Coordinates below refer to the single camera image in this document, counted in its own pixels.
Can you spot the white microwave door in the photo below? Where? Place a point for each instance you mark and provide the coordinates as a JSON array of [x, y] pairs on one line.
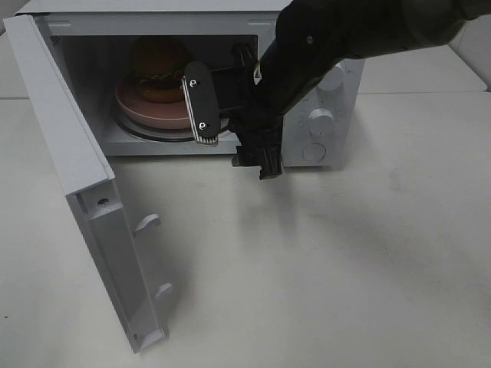
[[89, 183]]

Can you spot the white microwave oven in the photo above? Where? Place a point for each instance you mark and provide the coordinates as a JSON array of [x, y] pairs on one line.
[[92, 43]]

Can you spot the burger with lettuce and cheese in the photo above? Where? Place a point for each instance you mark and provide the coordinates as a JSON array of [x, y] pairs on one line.
[[158, 65]]

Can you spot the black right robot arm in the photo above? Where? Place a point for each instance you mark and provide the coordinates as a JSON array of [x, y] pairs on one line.
[[311, 37]]

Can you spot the lower white microwave knob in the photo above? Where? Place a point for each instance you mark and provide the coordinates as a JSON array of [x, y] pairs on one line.
[[320, 122]]

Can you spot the glass microwave turntable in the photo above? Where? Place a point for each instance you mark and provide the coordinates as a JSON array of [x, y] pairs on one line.
[[152, 134]]

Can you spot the pink round plate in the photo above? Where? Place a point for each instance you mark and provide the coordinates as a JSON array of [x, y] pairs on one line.
[[161, 116]]

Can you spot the upper white microwave knob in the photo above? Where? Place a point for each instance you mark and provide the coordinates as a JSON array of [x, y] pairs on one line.
[[334, 78]]

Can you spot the white microwave knob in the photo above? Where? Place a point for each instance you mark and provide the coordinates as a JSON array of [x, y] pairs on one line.
[[320, 122], [334, 78]]

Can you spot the round white door button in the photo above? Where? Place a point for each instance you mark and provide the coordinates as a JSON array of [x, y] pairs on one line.
[[314, 152]]

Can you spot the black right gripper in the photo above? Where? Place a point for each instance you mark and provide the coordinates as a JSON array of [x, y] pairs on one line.
[[251, 95]]

